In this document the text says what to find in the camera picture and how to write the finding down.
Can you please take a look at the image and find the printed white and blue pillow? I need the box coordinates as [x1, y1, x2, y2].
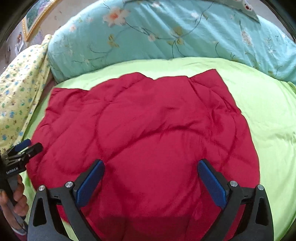
[222, 0, 258, 23]

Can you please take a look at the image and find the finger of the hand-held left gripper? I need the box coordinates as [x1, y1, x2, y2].
[8, 138, 31, 153]
[23, 142, 43, 158]

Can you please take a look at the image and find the yellow floral blanket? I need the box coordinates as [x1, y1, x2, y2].
[0, 35, 55, 151]

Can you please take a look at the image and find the light green bed sheet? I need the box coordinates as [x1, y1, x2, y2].
[21, 57, 296, 241]

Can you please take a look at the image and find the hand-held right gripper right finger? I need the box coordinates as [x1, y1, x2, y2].
[197, 159, 274, 241]

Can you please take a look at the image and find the teal floral quilt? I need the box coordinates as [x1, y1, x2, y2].
[47, 0, 296, 85]

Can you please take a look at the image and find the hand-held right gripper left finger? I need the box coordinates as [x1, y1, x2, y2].
[27, 159, 105, 241]

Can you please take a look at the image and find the gold framed picture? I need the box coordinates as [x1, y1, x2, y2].
[22, 0, 62, 42]

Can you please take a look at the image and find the red padded jacket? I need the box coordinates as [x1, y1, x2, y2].
[30, 69, 261, 241]

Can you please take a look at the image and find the person's left hand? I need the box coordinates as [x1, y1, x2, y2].
[0, 176, 28, 230]

